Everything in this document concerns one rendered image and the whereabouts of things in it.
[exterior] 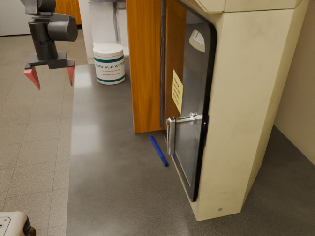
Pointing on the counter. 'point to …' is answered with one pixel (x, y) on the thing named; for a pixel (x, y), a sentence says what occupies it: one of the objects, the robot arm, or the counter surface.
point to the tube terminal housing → (243, 96)
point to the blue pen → (159, 151)
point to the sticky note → (177, 91)
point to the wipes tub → (109, 63)
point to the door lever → (171, 125)
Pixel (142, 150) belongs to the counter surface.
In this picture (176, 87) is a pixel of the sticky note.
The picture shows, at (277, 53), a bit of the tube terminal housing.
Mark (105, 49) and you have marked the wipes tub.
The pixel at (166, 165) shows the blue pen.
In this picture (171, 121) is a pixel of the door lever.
